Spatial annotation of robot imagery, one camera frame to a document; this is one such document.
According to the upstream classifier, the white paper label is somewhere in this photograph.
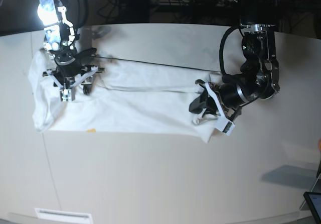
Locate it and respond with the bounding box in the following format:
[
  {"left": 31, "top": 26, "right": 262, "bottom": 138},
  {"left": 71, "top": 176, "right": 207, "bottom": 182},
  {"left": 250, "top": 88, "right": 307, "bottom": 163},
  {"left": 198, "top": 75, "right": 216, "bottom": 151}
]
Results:
[{"left": 35, "top": 208, "right": 93, "bottom": 224}]

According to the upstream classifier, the black power strip red light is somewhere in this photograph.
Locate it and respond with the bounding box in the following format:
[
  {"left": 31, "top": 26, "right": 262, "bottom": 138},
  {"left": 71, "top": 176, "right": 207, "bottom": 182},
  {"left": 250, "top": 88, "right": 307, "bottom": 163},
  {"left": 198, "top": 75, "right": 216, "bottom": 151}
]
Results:
[{"left": 156, "top": 0, "right": 237, "bottom": 7}]

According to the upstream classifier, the white printed T-shirt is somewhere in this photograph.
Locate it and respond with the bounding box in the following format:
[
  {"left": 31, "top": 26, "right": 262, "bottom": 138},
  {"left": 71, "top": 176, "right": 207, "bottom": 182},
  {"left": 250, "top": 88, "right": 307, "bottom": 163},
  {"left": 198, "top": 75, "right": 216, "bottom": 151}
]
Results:
[{"left": 28, "top": 50, "right": 221, "bottom": 142}]

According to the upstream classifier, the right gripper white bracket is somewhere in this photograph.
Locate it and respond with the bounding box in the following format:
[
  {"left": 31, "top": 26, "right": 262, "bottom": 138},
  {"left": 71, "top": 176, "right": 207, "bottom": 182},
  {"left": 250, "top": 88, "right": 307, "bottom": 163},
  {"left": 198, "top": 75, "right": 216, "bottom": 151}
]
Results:
[{"left": 42, "top": 65, "right": 105, "bottom": 102}]

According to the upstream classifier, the tablet with dark frame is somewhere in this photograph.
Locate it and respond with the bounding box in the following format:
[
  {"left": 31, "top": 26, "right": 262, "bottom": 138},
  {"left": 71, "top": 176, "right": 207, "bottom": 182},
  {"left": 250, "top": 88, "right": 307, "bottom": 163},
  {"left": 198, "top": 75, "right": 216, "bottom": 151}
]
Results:
[{"left": 303, "top": 192, "right": 320, "bottom": 224}]

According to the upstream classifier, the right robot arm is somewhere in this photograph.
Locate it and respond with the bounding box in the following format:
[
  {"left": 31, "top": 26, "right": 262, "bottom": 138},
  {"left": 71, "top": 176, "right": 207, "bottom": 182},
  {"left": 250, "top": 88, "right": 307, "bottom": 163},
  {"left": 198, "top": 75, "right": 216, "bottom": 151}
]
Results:
[{"left": 37, "top": 0, "right": 105, "bottom": 101}]

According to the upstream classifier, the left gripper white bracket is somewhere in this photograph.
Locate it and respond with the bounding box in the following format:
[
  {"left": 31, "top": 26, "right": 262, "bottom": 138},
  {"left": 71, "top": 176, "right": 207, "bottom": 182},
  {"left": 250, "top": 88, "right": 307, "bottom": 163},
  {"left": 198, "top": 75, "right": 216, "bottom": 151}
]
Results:
[{"left": 189, "top": 79, "right": 235, "bottom": 136}]

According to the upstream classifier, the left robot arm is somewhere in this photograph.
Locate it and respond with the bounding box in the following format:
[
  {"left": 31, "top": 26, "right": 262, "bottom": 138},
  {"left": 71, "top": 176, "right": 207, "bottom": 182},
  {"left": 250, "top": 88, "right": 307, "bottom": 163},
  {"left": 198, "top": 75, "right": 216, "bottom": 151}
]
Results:
[{"left": 189, "top": 0, "right": 280, "bottom": 135}]

